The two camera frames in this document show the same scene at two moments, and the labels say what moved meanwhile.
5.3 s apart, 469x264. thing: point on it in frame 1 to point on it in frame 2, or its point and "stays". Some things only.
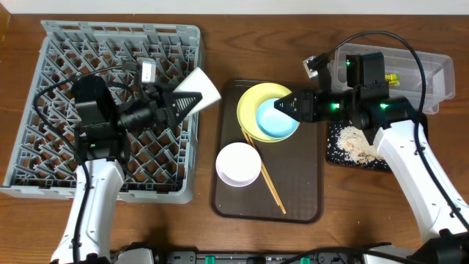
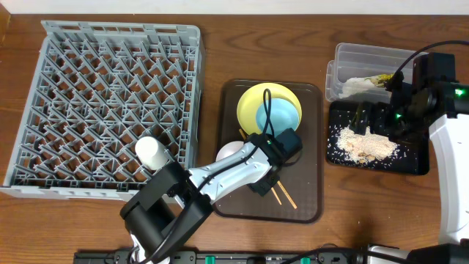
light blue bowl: [274, 123] stays
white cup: [197, 81] to [151, 152]
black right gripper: [317, 106] to [371, 119]
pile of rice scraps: [355, 144] stays
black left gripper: [161, 111] to [261, 184]
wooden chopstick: [268, 179] to [285, 192]
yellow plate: [247, 108] stays
